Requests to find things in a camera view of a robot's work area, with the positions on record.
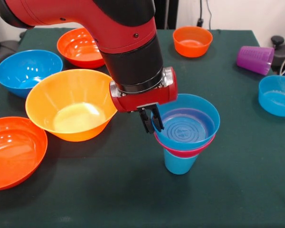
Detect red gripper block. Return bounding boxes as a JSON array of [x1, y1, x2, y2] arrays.
[[111, 66, 179, 134]]

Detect small blue bowl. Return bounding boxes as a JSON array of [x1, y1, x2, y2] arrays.
[[258, 75, 285, 117], [151, 93, 221, 151]]

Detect small pink bowl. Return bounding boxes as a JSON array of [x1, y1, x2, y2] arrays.
[[153, 132, 216, 159]]

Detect blue cup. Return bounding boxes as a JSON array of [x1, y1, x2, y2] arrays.
[[163, 148, 200, 176]]

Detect large yellow-orange bowl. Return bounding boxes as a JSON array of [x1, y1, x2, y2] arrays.
[[25, 68, 119, 143]]

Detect large orange bowl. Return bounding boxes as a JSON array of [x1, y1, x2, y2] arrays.
[[57, 27, 105, 69], [0, 116, 48, 191]]

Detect purple cup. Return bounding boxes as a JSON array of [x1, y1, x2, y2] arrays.
[[236, 46, 275, 76]]

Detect large blue bowl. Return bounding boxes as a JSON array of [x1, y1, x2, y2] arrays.
[[0, 49, 64, 99]]

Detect small orange bowl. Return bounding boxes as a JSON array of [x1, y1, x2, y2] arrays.
[[172, 26, 214, 58]]

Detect dark green table cloth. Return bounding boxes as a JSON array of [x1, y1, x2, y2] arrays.
[[0, 27, 285, 228]]

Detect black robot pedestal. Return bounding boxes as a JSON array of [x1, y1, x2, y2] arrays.
[[154, 0, 179, 29]]

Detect black cable with plug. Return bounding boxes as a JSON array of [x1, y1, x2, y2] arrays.
[[196, 0, 212, 30]]

